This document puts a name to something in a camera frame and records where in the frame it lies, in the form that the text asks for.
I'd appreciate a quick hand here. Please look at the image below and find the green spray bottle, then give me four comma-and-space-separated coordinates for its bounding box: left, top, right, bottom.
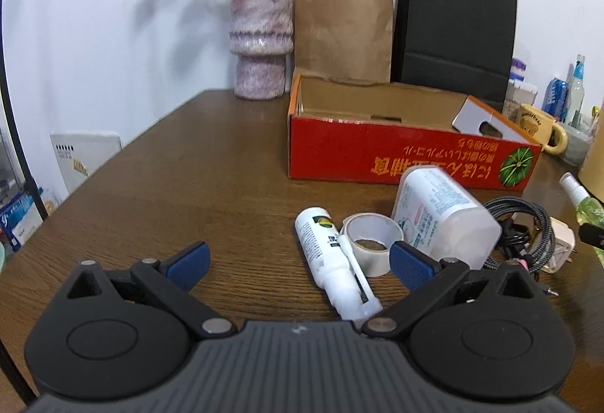
559, 172, 604, 264

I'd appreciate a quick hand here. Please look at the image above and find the white yellow power adapter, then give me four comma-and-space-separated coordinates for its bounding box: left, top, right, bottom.
527, 218, 575, 274

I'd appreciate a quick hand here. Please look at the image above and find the clear tape roll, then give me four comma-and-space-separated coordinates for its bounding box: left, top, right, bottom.
341, 213, 403, 278

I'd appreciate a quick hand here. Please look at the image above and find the translucent white plastic container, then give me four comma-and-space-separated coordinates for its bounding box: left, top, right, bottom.
391, 166, 502, 270

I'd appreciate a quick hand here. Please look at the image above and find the black braided cable bundle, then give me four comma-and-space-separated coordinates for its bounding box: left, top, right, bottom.
480, 196, 560, 296

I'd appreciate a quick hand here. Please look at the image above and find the white tube bottle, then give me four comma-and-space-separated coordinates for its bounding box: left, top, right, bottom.
295, 208, 383, 329

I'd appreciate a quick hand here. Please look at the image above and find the yellow thermos jug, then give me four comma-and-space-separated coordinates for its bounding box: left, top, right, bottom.
578, 108, 604, 199

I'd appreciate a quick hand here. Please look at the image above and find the yellow ceramic mug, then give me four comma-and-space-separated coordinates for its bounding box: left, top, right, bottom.
516, 103, 568, 155

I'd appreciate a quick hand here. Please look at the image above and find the blue soda can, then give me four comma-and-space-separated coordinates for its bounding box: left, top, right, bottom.
542, 78, 569, 122

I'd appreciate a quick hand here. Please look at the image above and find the clear soda bottle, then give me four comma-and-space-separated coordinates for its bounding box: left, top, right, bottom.
564, 54, 586, 129

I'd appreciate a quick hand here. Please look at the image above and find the white box on floor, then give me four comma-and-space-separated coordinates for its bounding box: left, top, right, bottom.
50, 132, 122, 194

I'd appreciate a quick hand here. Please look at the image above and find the red cardboard pumpkin box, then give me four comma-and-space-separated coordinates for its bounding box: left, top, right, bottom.
288, 72, 542, 191

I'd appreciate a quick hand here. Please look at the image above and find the clear food storage container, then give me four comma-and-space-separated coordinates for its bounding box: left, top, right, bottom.
502, 80, 538, 120

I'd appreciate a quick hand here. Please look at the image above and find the black tripod stand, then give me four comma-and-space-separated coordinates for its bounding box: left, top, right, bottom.
0, 0, 50, 221

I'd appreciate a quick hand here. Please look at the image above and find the purple white small jar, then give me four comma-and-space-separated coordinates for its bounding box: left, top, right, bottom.
509, 57, 526, 82

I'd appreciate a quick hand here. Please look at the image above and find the black paper bag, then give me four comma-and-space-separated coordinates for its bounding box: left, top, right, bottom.
390, 0, 517, 110

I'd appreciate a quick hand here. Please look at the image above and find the purple white ceramic vase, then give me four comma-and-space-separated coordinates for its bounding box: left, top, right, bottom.
229, 0, 294, 100

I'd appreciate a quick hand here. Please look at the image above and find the brown paper bag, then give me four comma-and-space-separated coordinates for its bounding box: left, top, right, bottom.
294, 0, 394, 85

